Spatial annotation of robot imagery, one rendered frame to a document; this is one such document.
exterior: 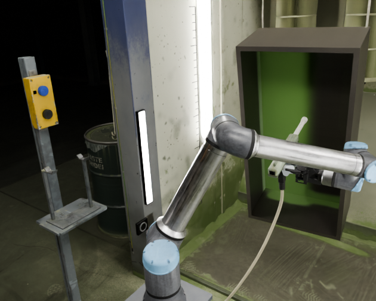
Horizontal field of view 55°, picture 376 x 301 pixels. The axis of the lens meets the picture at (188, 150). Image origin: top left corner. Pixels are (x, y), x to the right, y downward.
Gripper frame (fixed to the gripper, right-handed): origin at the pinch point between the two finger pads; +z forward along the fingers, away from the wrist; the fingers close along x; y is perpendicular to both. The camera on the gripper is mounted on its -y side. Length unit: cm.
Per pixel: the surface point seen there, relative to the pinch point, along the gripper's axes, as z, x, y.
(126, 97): 95, 9, -18
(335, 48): -14, 38, -42
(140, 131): 87, 4, 2
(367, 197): -36, 106, 111
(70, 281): 111, -68, 72
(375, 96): -26, 172, 56
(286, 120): 18, 66, 22
